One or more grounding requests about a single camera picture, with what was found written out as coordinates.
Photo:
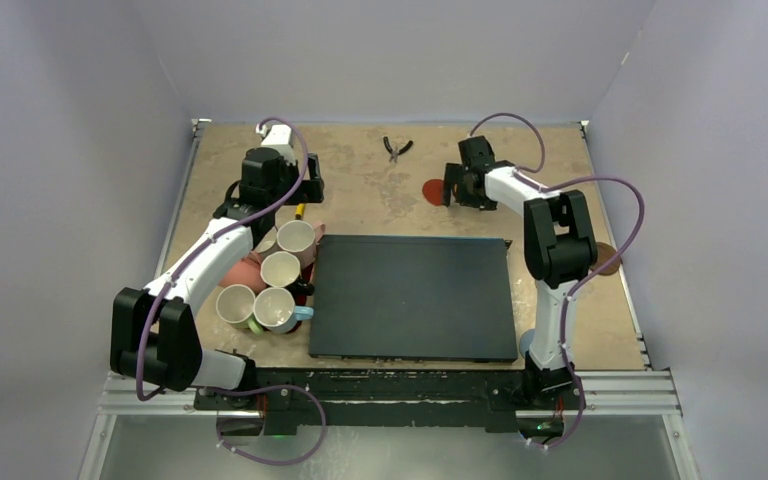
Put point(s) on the grey white mug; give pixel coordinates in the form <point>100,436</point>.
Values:
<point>267,247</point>

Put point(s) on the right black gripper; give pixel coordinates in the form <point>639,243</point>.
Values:
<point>455,183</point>

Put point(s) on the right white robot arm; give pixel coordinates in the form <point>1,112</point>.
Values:
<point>559,249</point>

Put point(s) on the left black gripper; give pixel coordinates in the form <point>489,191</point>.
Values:
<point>311,189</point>

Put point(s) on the black pliers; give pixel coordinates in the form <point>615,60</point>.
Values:
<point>394,150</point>

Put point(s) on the dark brown wooden coaster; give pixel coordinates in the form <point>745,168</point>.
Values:
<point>604,265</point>

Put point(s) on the blue grey coaster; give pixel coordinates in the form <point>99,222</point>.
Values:
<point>525,342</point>

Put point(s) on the black handled white mug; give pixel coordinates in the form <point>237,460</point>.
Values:
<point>284,270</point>

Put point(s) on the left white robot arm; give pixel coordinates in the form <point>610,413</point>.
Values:
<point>154,336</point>

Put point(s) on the salmon pink mug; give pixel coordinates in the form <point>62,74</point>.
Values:
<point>245,272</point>

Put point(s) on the green handled white mug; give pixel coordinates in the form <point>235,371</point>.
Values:
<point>235,306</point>

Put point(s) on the red apple coaster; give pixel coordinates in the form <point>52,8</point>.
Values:
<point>432,191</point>

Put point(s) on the dark rectangular board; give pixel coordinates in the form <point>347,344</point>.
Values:
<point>413,298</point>

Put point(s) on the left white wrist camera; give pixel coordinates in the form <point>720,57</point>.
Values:
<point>278,137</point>

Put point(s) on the pink handled white mug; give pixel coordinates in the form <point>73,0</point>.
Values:
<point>300,239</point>

